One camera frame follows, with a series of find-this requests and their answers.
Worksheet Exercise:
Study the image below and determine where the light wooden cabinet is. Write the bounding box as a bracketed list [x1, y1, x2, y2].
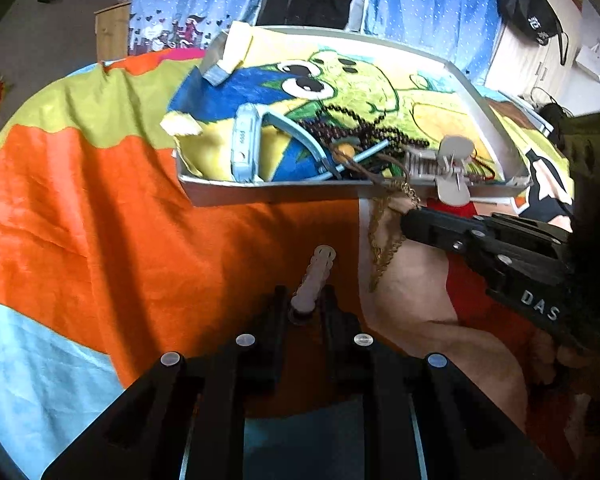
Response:
[482, 0, 588, 106]

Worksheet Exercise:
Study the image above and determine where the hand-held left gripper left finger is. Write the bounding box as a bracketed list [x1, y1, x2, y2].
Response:
[40, 285, 288, 480]

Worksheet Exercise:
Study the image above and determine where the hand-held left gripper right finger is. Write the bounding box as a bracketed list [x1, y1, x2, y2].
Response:
[321, 285, 563, 480]

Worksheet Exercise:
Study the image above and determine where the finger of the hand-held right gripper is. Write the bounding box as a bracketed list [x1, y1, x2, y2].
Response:
[472, 212, 574, 263]
[400, 207, 523, 286]

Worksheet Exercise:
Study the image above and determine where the light blue smartwatch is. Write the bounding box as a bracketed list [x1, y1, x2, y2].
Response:
[230, 103, 391, 185]

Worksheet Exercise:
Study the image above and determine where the braided red bracelet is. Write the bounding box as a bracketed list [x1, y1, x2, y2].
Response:
[467, 156, 497, 182]

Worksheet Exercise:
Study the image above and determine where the white bead bracelet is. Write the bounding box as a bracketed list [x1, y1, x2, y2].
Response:
[289, 245, 337, 323]

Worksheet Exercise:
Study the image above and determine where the blue dotted curtain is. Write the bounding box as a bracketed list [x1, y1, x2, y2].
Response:
[129, 0, 512, 86]

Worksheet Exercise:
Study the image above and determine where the brown leather cord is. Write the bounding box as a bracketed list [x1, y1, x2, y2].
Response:
[330, 145, 411, 187]

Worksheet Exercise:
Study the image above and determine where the brown wooden cabinet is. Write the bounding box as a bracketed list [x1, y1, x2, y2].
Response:
[95, 0, 132, 63]

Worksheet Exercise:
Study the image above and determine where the colourful printed blanket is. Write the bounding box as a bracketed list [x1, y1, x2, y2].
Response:
[0, 47, 600, 480]

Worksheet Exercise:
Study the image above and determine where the dark wooden bead necklace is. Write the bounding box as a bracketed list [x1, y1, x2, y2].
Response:
[295, 102, 468, 181]

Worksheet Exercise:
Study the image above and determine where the black drawstring bag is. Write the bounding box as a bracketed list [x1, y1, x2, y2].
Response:
[496, 0, 571, 66]

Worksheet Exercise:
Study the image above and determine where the black fuzzy cloth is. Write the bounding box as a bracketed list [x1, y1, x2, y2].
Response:
[539, 102, 572, 137]

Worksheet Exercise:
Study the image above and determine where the beige hair claw clip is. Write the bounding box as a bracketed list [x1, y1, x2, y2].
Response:
[405, 135, 477, 206]

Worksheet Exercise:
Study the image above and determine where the silver tray with cartoon picture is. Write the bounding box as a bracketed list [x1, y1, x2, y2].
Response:
[167, 22, 536, 208]

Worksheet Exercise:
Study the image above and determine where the gold chain necklace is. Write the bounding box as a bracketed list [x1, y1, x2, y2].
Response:
[367, 180, 423, 293]

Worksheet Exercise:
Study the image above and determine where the person's right hand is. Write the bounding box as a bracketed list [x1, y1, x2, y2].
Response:
[530, 330, 600, 403]

